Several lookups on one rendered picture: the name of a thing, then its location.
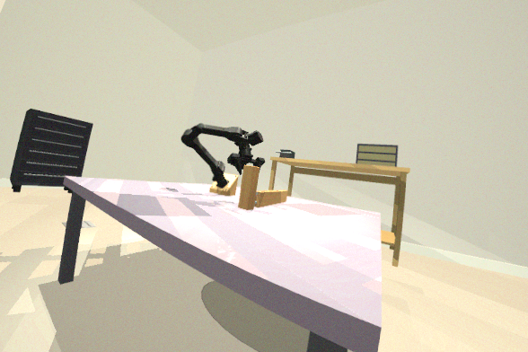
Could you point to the long wooden rail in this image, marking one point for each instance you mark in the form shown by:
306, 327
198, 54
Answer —
270, 197

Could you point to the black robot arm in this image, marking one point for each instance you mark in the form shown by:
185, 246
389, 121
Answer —
190, 139

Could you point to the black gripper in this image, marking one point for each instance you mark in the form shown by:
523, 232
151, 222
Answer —
244, 156

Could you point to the wooden post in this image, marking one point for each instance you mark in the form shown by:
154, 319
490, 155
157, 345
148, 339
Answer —
249, 184

